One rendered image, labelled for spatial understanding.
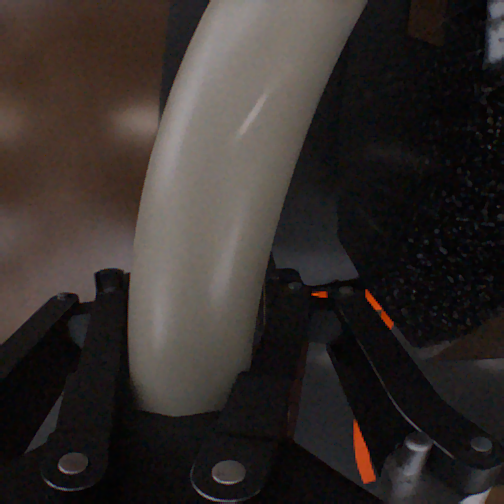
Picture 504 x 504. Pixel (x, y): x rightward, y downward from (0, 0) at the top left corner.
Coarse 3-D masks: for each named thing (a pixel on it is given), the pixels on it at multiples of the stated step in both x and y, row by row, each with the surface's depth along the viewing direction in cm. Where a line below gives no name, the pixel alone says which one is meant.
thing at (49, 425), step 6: (60, 396) 76; (60, 402) 74; (54, 408) 72; (48, 414) 70; (54, 414) 70; (48, 420) 68; (54, 420) 68; (42, 426) 66; (48, 426) 66; (54, 426) 67; (42, 432) 64; (48, 432) 65; (36, 438) 62; (42, 438) 63; (30, 444) 61; (36, 444) 61; (30, 450) 59
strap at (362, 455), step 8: (384, 312) 108; (384, 320) 109; (360, 432) 121; (360, 440) 122; (360, 448) 123; (360, 456) 124; (368, 456) 124; (360, 464) 125; (368, 464) 125; (360, 472) 126; (368, 472) 126; (368, 480) 128
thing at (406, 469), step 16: (416, 432) 7; (400, 448) 8; (416, 448) 7; (384, 464) 7; (400, 464) 7; (416, 464) 7; (384, 480) 7; (400, 480) 7; (416, 480) 7; (432, 480) 7; (384, 496) 7; (400, 496) 6; (416, 496) 6; (432, 496) 6; (448, 496) 6; (464, 496) 6; (480, 496) 6
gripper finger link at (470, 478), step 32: (352, 288) 15; (352, 320) 12; (352, 352) 12; (384, 352) 10; (352, 384) 12; (384, 384) 9; (416, 384) 9; (384, 416) 9; (416, 416) 8; (448, 416) 8; (384, 448) 9; (448, 448) 7; (480, 448) 6; (448, 480) 6; (480, 480) 6
